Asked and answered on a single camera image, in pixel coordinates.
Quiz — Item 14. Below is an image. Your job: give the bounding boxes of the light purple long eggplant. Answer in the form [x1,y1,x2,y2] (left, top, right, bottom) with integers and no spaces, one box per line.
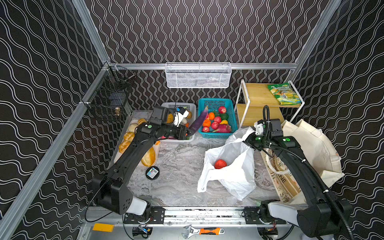
[188,106,209,136]

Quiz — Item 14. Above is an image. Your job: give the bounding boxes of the white plastic grocery bag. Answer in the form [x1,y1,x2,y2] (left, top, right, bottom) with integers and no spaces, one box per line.
[197,127,256,201]

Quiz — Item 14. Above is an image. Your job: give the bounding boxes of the red tomato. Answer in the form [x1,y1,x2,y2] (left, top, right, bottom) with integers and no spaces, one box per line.
[214,159,228,170]

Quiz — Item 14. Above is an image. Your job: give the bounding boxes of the cream canvas tote bag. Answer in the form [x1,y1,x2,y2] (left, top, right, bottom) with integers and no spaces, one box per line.
[261,119,345,205]

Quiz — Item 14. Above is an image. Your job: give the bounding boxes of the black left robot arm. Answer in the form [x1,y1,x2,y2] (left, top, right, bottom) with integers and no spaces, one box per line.
[92,107,193,216]

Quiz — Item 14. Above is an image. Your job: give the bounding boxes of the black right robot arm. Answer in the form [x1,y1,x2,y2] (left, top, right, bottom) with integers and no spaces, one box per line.
[243,105,355,240]

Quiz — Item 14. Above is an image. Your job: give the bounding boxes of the white plastic vegetable basket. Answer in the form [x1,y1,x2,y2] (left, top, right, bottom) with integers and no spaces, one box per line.
[161,102,197,144]

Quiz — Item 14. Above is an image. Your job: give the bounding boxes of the orange fruit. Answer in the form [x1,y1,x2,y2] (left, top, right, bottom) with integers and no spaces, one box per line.
[203,119,211,128]

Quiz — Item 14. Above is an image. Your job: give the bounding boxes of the small tangerine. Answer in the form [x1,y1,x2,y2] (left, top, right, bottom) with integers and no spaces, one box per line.
[209,112,215,121]

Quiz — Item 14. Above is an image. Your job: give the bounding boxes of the pink dragon fruit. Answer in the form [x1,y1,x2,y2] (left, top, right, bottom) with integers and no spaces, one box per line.
[213,124,232,134]

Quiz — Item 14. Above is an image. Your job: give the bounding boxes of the bread tray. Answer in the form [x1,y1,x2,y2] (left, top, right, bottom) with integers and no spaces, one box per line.
[113,118,161,167]

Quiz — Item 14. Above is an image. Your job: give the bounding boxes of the teal plastic fruit basket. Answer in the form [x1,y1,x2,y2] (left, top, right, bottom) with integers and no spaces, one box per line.
[198,98,238,139]

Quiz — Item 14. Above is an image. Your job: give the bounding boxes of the green avocado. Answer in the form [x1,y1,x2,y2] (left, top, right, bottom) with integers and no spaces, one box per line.
[220,113,229,121]

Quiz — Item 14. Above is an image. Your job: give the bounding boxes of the oval bread loaf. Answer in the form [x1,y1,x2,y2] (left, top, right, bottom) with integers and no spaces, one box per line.
[141,147,156,167]

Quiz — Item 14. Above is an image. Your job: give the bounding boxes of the white two-tier shelf rack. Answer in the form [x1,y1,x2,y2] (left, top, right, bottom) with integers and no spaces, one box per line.
[235,80,305,128]

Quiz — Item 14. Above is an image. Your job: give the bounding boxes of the round black label disc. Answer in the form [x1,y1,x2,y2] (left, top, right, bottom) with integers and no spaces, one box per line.
[145,166,160,181]

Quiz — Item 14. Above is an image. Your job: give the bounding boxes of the round bread bun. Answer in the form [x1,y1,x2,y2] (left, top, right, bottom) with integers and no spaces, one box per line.
[119,140,131,154]

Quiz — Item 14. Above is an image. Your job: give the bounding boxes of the green yellow snack bag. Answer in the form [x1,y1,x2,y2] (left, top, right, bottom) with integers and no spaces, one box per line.
[268,83,302,106]

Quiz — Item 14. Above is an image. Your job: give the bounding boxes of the yellow label tag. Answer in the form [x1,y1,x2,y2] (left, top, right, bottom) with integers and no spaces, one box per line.
[92,223,115,233]

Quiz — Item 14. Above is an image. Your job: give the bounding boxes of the white wire wall basket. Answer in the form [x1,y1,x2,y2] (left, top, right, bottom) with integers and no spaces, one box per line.
[165,62,232,89]

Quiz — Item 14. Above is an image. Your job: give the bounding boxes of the black wire wall basket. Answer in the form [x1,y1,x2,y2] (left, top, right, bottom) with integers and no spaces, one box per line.
[85,67,137,122]

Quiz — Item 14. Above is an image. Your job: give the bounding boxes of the adjustable wrench orange handle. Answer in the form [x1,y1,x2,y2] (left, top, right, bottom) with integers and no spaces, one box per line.
[182,225,225,239]

